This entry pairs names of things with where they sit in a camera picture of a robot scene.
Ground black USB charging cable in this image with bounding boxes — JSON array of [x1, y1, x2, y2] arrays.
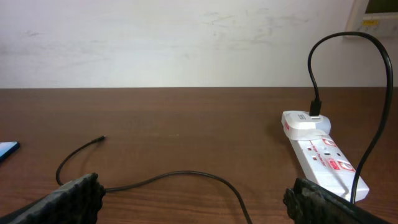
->
[[55, 31, 394, 224]]

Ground white power strip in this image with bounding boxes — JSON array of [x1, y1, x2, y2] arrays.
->
[[289, 134, 355, 201]]

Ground blue Galaxy smartphone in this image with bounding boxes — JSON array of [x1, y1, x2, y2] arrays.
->
[[0, 141, 20, 162]]

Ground white USB charger adapter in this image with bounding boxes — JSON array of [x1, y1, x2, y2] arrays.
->
[[281, 111, 331, 141]]

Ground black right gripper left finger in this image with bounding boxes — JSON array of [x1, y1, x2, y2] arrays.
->
[[1, 173, 106, 224]]

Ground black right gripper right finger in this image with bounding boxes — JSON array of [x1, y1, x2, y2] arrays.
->
[[283, 178, 388, 224]]

